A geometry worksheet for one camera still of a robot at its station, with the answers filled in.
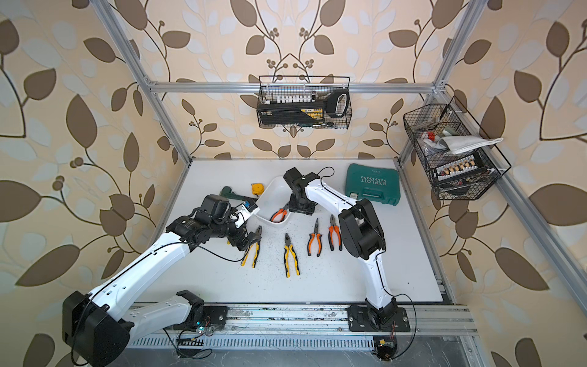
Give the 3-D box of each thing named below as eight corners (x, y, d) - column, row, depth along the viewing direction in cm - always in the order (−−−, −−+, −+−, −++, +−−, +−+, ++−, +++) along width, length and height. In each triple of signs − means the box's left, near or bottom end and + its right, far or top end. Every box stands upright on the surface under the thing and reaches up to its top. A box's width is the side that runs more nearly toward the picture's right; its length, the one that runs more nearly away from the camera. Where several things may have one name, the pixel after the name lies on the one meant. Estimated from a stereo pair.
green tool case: (340, 194, 110) (341, 186, 105) (347, 167, 121) (349, 159, 117) (395, 208, 105) (400, 201, 100) (398, 178, 116) (402, 170, 112)
